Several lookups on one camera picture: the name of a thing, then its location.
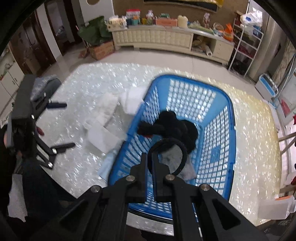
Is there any cardboard box on floor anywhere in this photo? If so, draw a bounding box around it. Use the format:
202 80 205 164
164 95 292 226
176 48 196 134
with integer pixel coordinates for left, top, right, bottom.
89 40 115 60

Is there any silver standing air conditioner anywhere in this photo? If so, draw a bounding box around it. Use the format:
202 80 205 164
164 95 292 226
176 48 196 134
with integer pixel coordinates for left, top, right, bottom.
247 14 288 82

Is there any grey chair with lace cover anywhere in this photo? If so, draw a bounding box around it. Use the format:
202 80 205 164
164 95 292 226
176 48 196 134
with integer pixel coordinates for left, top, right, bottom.
31 75 62 101

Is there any person's left hand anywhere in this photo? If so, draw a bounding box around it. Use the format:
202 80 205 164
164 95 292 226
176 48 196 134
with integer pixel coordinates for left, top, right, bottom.
3 126 45 149

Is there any cream jar on cabinet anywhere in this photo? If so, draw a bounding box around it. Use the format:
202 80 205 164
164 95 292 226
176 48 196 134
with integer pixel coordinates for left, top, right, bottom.
177 15 188 29

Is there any white sponge block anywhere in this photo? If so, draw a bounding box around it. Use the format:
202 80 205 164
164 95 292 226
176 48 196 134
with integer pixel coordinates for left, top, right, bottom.
87 124 125 154

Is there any white plastic bottle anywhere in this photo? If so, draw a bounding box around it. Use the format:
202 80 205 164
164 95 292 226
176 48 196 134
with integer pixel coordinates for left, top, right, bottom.
258 196 295 220

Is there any black plush toy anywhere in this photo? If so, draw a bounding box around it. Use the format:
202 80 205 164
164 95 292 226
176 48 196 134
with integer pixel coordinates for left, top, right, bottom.
137 110 198 154

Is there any black hair band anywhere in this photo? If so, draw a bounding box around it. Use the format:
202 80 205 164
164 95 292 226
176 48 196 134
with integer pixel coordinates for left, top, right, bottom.
147 138 189 176

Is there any orange bag on cabinet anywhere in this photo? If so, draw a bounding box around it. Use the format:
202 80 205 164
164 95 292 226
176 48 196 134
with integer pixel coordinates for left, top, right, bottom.
223 23 234 42

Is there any white blue storage box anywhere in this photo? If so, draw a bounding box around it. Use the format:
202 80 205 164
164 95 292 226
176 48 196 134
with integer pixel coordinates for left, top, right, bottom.
255 73 278 102

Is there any white metal shelf rack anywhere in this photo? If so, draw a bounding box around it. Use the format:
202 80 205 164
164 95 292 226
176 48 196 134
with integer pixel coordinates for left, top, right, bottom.
228 15 264 77

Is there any grey cloth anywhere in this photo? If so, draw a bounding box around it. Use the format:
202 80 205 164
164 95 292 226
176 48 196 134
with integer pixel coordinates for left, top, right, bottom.
159 145 197 181

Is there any green bag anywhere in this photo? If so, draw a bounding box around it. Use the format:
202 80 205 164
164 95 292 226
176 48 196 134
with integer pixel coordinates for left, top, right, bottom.
78 16 112 46

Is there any tissue box on cabinet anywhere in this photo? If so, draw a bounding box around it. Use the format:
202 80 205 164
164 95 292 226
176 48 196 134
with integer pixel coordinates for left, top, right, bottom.
106 15 127 32

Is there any pink box on cabinet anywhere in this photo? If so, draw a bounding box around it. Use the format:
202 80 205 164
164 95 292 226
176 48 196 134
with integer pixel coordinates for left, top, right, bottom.
156 18 178 27

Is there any wall mounted television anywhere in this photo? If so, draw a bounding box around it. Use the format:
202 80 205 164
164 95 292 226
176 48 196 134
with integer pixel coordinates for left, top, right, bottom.
144 0 224 12

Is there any white fluffy cloth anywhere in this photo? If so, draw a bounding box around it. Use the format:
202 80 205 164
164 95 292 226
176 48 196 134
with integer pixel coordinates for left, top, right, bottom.
83 93 118 130

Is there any cream tv cabinet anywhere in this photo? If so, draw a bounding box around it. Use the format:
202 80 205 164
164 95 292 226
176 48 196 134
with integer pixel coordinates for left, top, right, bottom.
112 25 234 65

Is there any light blue cloth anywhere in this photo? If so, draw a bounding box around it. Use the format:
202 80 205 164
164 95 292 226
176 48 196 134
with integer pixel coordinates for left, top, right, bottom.
98 148 119 181

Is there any blue plastic basket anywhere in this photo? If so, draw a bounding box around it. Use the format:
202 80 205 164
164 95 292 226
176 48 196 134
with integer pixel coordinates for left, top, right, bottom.
108 74 236 199

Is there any white paper roll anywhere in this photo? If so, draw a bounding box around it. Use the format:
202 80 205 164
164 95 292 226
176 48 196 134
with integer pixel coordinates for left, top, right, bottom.
204 45 213 57

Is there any white plastic bag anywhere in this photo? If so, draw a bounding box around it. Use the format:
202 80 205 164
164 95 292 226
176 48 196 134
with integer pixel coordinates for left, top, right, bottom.
240 8 263 27

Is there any white folded towel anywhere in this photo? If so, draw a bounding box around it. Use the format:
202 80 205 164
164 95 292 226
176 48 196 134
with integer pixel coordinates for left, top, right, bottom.
119 86 147 115

